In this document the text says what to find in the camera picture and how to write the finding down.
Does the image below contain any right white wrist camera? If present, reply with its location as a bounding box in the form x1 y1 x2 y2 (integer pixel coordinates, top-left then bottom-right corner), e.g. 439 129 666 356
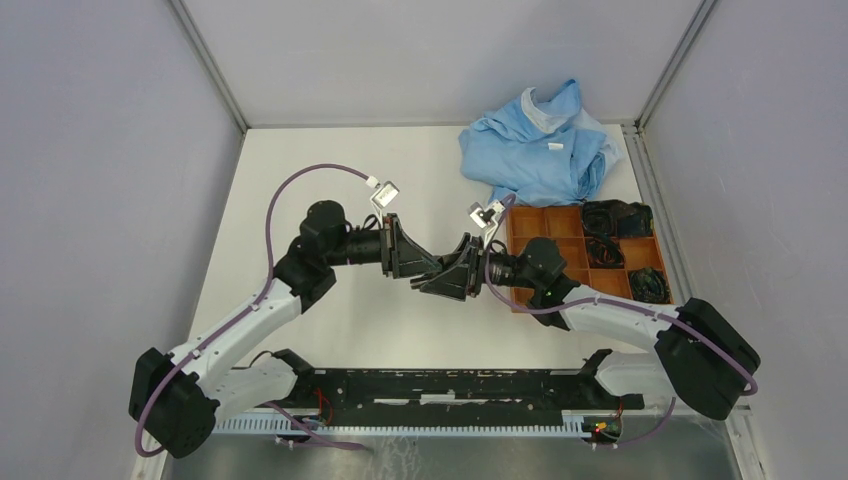
468 200 506 248

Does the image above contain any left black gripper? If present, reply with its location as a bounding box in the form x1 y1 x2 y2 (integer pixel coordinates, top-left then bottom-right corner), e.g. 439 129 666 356
327 214 443 280

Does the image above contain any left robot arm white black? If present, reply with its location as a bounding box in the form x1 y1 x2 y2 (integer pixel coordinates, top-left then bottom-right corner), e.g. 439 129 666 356
129 200 444 458

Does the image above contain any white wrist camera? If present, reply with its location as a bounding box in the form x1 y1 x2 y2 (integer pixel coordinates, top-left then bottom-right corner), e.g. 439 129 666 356
365 176 399 219
468 200 506 248

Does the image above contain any white slotted cable duct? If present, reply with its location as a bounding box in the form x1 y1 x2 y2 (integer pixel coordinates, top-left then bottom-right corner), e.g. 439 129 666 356
213 411 595 440

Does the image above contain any orange compartment tray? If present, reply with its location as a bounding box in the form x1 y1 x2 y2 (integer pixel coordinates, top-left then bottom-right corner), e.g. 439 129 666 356
505 200 673 304

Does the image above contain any dark metal faucet tee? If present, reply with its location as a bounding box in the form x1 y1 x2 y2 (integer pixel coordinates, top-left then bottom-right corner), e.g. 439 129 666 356
409 270 441 290

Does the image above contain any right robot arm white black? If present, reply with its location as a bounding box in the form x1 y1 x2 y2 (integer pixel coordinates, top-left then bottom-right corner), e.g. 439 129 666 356
411 236 761 420

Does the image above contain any black cable bundle top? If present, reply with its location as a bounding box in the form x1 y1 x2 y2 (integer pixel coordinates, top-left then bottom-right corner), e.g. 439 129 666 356
580 199 655 240

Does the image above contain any black cable bundle middle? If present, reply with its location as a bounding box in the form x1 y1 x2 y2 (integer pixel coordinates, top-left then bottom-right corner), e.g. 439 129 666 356
583 236 626 270

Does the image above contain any black green cable bundle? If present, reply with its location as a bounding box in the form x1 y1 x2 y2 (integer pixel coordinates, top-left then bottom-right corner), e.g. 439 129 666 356
627 266 672 307

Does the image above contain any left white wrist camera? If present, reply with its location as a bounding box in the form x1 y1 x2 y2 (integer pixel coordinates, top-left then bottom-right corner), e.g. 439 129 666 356
365 176 399 219

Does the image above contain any blue crumpled cloth garment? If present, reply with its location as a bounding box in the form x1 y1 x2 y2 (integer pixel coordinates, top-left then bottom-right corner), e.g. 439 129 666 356
458 79 624 207

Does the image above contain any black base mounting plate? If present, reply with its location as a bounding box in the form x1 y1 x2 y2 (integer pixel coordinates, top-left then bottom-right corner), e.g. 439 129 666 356
277 369 645 427

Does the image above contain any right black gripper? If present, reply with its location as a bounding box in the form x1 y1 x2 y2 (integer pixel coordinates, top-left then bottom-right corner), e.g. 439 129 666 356
419 234 540 303

